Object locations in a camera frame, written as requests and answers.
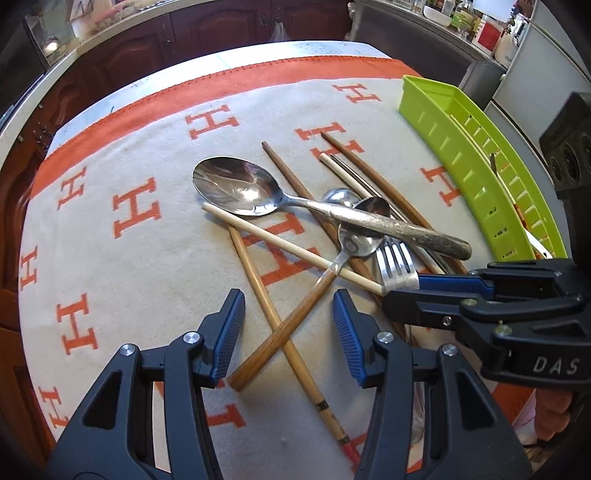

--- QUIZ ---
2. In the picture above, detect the red label container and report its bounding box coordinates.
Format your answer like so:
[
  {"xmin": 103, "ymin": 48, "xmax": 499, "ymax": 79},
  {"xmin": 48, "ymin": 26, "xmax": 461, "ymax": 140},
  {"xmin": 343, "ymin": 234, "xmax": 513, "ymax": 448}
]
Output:
[{"xmin": 471, "ymin": 13, "xmax": 505, "ymax": 52}]

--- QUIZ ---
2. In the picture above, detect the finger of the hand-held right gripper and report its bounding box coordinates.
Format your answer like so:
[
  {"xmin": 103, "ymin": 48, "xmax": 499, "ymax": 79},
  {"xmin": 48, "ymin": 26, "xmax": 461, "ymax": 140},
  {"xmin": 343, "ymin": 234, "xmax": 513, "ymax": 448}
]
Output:
[
  {"xmin": 382, "ymin": 288, "xmax": 585, "ymax": 366},
  {"xmin": 417, "ymin": 258, "xmax": 585, "ymax": 302}
]

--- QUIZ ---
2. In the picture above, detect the bamboo chopstick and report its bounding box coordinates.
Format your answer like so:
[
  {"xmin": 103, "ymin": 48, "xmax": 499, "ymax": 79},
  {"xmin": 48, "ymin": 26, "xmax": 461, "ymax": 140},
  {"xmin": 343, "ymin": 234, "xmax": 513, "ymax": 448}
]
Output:
[{"xmin": 228, "ymin": 225, "xmax": 351, "ymax": 446}]

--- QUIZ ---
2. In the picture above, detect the light patterned tablecloth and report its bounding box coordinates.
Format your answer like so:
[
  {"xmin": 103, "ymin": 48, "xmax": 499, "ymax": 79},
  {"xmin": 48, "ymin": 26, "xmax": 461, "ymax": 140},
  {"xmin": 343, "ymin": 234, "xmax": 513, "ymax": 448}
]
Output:
[{"xmin": 46, "ymin": 39, "xmax": 398, "ymax": 153}]

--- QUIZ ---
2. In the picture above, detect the steel chopstick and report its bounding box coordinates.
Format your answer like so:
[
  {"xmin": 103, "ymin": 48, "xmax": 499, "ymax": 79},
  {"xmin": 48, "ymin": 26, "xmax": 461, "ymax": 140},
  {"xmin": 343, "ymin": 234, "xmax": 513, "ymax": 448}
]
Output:
[{"xmin": 331, "ymin": 156, "xmax": 455, "ymax": 275}]

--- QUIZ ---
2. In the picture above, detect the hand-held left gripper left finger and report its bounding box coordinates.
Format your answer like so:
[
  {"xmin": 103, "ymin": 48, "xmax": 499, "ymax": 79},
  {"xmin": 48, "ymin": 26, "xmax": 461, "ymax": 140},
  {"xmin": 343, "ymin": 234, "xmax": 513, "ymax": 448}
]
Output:
[{"xmin": 46, "ymin": 288, "xmax": 247, "ymax": 480}]

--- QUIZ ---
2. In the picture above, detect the grey refrigerator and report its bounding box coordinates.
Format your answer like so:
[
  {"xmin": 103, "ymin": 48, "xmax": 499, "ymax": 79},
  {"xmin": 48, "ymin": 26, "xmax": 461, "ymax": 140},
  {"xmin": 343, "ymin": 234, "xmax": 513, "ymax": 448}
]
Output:
[{"xmin": 480, "ymin": 0, "xmax": 591, "ymax": 167}]

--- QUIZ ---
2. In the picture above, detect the orange printed blanket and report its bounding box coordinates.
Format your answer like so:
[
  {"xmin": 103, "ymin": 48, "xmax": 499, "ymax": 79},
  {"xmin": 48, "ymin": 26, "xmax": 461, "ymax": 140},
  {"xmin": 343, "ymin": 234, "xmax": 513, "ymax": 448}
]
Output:
[{"xmin": 18, "ymin": 55, "xmax": 543, "ymax": 480}]

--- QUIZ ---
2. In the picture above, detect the dark brown wooden chopstick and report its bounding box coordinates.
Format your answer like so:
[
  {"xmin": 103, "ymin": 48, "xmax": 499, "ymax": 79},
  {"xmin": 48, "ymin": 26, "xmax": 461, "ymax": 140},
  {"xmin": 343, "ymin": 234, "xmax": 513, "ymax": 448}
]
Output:
[
  {"xmin": 262, "ymin": 141, "xmax": 419, "ymax": 344},
  {"xmin": 320, "ymin": 132, "xmax": 468, "ymax": 275}
]

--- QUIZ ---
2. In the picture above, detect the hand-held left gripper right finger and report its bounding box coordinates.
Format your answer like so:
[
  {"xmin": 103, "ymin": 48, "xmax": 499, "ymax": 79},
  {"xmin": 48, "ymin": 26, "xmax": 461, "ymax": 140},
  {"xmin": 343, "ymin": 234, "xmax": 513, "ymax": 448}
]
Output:
[{"xmin": 332, "ymin": 288, "xmax": 533, "ymax": 480}]

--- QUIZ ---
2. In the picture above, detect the white bowl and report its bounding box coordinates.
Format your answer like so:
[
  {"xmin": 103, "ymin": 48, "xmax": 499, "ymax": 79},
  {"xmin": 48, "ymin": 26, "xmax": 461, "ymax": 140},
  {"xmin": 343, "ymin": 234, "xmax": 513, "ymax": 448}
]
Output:
[{"xmin": 422, "ymin": 4, "xmax": 455, "ymax": 25}]

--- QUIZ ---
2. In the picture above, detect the clear bottle green label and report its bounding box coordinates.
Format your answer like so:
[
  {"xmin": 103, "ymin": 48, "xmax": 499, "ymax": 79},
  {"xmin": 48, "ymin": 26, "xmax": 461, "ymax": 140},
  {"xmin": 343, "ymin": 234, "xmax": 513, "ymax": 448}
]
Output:
[{"xmin": 450, "ymin": 0, "xmax": 476, "ymax": 41}]

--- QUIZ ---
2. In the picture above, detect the large steel spoon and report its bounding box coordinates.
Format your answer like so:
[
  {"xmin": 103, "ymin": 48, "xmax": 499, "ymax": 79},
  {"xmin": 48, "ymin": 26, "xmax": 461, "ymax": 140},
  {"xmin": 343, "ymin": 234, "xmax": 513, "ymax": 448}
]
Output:
[{"xmin": 192, "ymin": 156, "xmax": 472, "ymax": 260}]

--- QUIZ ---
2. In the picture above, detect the steel fork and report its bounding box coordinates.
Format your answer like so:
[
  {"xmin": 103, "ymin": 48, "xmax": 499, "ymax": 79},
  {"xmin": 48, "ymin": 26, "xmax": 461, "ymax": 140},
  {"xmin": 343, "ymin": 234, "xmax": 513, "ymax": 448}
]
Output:
[{"xmin": 375, "ymin": 237, "xmax": 420, "ymax": 291}]

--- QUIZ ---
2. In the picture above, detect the green plastic tray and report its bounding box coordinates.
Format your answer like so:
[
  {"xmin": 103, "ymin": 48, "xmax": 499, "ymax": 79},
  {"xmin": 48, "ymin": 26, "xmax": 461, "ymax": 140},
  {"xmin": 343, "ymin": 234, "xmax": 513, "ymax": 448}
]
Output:
[{"xmin": 398, "ymin": 74, "xmax": 570, "ymax": 261}]

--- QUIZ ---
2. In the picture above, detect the small steel spoon wooden handle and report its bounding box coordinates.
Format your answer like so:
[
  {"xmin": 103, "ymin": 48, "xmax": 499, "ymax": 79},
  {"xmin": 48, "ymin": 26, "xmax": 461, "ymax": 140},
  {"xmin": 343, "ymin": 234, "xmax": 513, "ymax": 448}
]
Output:
[
  {"xmin": 228, "ymin": 196, "xmax": 392, "ymax": 392},
  {"xmin": 321, "ymin": 188, "xmax": 361, "ymax": 210}
]

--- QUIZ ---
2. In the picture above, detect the person's right hand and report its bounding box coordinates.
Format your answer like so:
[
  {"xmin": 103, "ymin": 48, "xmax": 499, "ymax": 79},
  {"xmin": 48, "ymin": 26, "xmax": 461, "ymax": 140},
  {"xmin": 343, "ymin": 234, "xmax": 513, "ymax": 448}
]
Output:
[{"xmin": 537, "ymin": 391, "xmax": 574, "ymax": 442}]

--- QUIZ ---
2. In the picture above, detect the steel cabinet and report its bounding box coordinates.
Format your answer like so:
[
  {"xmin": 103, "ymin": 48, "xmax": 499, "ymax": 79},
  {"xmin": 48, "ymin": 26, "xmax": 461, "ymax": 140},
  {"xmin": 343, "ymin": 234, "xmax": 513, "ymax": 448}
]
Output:
[{"xmin": 346, "ymin": 0, "xmax": 509, "ymax": 109}]

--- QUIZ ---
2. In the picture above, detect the white red-patterned chopstick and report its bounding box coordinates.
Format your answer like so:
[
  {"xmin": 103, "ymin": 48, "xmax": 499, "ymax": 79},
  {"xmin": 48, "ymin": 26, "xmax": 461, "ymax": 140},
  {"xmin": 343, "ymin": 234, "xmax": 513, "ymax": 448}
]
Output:
[
  {"xmin": 202, "ymin": 202, "xmax": 387, "ymax": 296},
  {"xmin": 516, "ymin": 207, "xmax": 553, "ymax": 260},
  {"xmin": 318, "ymin": 154, "xmax": 384, "ymax": 208}
]

